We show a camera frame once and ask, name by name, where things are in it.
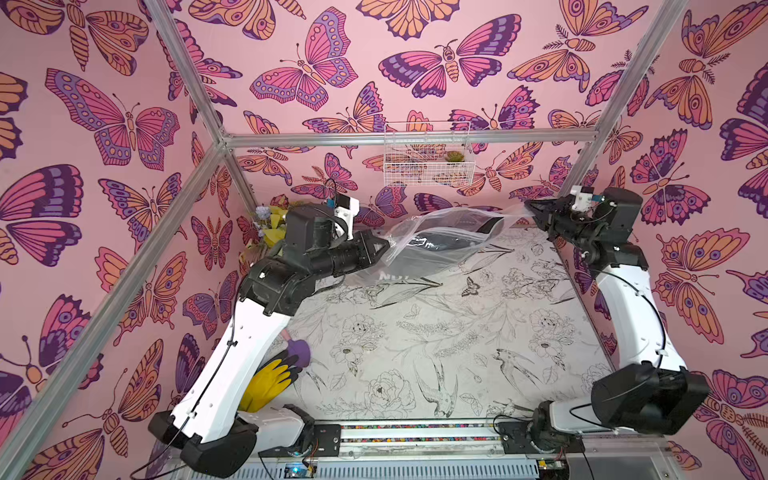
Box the clear plastic vacuum bag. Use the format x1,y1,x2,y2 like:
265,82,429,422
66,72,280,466
347,203,527,286

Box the small green succulent plant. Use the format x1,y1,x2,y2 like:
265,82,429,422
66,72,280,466
444,151,465,163

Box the pink cylindrical object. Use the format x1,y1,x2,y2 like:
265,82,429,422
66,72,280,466
287,340,311,368

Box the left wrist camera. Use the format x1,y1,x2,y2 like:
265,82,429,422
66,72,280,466
326,193,360,238

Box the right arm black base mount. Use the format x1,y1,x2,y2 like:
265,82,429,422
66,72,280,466
492,401,585,455

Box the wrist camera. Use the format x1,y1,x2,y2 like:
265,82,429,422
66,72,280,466
326,193,360,238
570,185,603,213

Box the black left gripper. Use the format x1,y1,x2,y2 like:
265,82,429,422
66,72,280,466
308,232,390,286

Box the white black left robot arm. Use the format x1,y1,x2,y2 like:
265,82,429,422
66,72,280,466
149,195,390,478

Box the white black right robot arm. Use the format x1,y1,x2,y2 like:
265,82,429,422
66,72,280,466
524,187,710,453

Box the potted plant in glass vase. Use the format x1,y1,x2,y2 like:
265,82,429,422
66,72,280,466
237,194,290,275

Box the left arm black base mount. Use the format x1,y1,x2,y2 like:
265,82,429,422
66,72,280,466
254,404,341,458

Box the black shirt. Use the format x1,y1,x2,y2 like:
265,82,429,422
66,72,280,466
388,217,504,277

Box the aluminium front rail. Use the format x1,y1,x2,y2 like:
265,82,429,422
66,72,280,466
262,417,667,460

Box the white wire wall basket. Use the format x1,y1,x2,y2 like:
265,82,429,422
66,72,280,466
380,118,476,188

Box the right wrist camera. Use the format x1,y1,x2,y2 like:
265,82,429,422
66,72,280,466
570,185,603,213

